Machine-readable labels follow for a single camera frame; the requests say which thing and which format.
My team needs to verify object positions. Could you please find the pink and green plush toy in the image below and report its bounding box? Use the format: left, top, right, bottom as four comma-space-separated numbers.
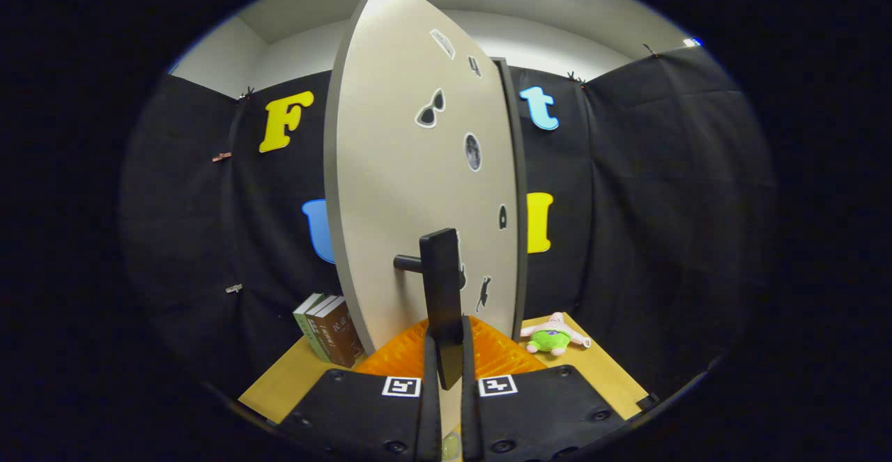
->
520, 312, 592, 357

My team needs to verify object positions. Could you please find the black backdrop cloth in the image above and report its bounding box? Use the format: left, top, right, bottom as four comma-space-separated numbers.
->
118, 44, 778, 407

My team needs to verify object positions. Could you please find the dark grey cabinet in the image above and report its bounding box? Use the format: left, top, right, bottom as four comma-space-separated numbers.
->
491, 58, 528, 341

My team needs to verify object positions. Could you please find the olive brown book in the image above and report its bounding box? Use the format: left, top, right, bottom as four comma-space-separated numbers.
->
305, 295, 346, 365

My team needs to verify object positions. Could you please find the beige cabinet door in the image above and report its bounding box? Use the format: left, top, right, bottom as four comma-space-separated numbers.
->
324, 0, 520, 357

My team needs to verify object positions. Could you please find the black door handle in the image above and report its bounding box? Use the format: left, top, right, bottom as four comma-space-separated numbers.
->
394, 229, 466, 391

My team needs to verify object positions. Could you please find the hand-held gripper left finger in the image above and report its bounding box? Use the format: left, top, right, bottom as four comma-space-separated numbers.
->
275, 316, 443, 462

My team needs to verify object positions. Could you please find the green book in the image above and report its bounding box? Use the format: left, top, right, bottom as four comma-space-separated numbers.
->
293, 293, 334, 363

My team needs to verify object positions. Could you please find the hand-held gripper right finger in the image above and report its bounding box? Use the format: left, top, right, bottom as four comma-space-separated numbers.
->
460, 314, 628, 462

